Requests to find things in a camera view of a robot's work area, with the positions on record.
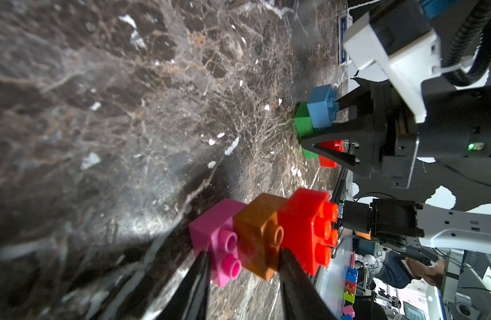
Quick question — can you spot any playing card box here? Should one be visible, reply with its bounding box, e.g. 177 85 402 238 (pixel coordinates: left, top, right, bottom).
338 13 349 65

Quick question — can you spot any green lego brick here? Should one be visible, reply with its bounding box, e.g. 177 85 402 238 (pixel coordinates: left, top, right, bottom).
294 101 313 141

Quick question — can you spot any pink lego brick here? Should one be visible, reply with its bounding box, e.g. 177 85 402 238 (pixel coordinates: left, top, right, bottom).
189 199 246 287

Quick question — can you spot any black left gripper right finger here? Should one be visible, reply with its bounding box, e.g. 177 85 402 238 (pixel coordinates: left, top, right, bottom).
278 249 337 319

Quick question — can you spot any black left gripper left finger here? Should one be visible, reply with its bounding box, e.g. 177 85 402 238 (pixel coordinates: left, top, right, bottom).
156 251 212 320

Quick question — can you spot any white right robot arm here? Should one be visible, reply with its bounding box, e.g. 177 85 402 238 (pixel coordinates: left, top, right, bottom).
301 1 491 254

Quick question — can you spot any blue lego brick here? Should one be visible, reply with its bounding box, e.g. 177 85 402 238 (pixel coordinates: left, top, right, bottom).
307 85 339 129

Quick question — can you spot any orange lego brick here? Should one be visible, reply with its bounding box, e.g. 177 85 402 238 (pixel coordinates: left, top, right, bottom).
233 193 287 281

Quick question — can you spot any red lego brick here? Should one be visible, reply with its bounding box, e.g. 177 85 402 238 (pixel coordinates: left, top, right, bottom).
277 188 339 275
318 139 345 169

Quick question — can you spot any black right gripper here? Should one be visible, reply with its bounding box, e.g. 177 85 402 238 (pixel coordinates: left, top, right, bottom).
300 79 491 189

